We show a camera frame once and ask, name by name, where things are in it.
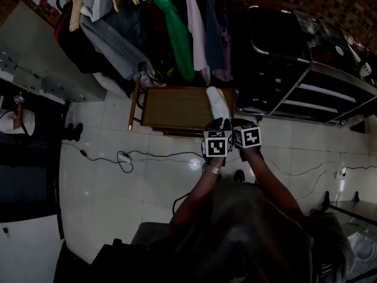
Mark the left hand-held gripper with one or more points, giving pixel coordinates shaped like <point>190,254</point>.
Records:
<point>217,147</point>

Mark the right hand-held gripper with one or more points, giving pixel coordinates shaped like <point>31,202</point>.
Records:
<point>248,137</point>

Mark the white slipper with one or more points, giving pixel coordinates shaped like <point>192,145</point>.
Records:
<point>218,105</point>

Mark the brown wooden surface stand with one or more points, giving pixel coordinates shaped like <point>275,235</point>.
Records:
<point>176,108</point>

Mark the metal shelf rack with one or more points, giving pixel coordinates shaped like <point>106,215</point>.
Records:
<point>294,78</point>

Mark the person's left forearm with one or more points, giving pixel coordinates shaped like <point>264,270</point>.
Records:
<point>197,193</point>

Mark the person's right forearm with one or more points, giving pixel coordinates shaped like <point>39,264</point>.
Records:
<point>271,184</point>

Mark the silver wristwatch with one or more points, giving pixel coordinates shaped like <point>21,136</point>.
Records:
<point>211,169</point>

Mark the person's black shoe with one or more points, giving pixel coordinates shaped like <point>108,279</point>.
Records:
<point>239,176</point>

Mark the person's dark grey shirt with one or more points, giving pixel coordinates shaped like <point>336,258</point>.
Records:
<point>250,231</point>

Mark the white power strip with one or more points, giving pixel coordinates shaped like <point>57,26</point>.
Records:
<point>123,157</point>

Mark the wooden pole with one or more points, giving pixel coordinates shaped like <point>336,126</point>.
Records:
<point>134,102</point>

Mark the dark blue hanging garment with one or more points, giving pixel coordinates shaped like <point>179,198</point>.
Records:
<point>216,34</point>

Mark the green hanging garment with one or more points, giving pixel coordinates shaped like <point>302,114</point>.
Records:
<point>178,40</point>

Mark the lilac hanging garment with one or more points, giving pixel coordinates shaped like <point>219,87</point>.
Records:
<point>196,34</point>

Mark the dark table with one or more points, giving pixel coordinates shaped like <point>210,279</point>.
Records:
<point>353,209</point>

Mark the grey-blue hanging garment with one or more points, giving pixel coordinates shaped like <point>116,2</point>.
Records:
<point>115,46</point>

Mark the black chair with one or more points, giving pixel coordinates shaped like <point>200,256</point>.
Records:
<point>97,264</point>

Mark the black hanging garment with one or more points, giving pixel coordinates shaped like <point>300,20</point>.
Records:
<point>73,43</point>

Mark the wooden clothes hanger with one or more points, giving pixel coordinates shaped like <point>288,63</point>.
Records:
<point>76,13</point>

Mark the grey cabinet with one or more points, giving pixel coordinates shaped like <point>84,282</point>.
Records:
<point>44,57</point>

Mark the white cabinet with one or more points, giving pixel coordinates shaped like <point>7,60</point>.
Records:
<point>28,249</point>

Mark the white wall charger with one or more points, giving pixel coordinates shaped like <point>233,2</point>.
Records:
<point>341,172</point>

